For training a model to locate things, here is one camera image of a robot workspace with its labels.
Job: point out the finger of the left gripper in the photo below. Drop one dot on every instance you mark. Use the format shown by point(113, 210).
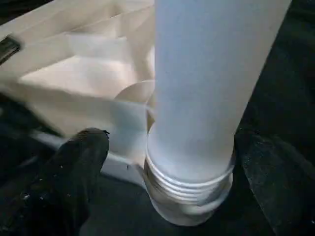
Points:
point(7, 49)

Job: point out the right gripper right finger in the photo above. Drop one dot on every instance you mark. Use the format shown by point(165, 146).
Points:
point(278, 177)

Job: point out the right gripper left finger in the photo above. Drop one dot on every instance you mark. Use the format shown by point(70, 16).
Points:
point(71, 177)

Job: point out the white plastic table top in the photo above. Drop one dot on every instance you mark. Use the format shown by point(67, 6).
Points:
point(73, 81)

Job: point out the white plastic table leg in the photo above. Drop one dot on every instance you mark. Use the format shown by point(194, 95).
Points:
point(197, 86)

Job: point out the black plastic cover mat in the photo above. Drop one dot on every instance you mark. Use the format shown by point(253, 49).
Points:
point(283, 86)

